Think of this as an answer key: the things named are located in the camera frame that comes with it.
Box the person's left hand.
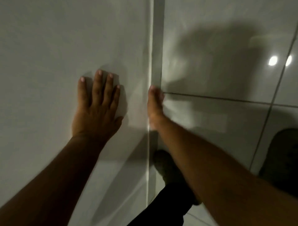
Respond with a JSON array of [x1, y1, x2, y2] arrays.
[[72, 69, 124, 143]]

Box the person's right hand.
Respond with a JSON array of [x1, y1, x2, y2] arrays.
[[148, 85, 173, 131]]

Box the white door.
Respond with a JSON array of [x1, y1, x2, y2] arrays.
[[0, 0, 166, 226]]

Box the person's left forearm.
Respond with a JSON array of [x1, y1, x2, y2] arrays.
[[0, 136, 108, 226]]

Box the dark green shoe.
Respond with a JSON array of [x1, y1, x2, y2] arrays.
[[258, 128, 298, 199], [152, 149, 201, 206]]

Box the person's right forearm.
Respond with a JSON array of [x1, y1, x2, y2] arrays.
[[156, 120, 298, 226]]

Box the black trouser leg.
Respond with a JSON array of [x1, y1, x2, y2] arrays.
[[127, 181, 194, 226]]

